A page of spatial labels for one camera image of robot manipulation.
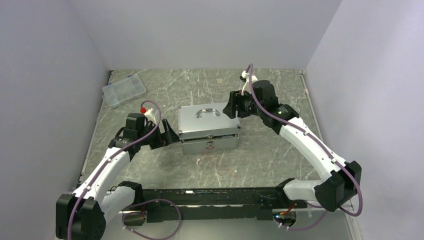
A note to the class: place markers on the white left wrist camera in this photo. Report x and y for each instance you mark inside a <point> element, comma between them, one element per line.
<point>152,114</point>

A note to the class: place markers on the grey metal medicine case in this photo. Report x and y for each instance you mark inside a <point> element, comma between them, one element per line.
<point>204,128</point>

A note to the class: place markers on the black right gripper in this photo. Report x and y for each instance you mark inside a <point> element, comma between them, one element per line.
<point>235,103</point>

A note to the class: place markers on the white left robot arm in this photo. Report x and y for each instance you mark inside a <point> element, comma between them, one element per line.
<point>84,213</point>

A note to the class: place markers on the clear plastic compartment box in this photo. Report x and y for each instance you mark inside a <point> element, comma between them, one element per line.
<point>124,90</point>

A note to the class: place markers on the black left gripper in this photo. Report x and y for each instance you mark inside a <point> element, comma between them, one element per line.
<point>168,137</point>

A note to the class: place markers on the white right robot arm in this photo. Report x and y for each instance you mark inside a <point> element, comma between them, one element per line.
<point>339,180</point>

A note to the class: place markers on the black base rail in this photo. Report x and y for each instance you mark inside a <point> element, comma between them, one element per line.
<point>260,203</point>

